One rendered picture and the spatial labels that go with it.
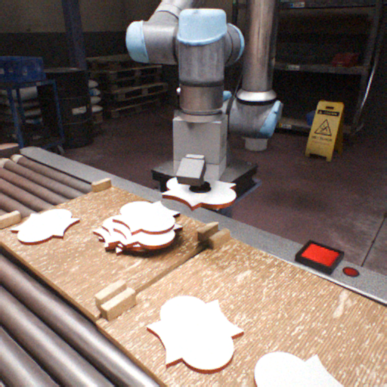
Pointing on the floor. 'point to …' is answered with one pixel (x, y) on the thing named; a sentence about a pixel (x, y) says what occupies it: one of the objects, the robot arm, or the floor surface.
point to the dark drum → (67, 106)
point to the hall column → (76, 44)
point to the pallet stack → (125, 84)
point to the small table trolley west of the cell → (25, 119)
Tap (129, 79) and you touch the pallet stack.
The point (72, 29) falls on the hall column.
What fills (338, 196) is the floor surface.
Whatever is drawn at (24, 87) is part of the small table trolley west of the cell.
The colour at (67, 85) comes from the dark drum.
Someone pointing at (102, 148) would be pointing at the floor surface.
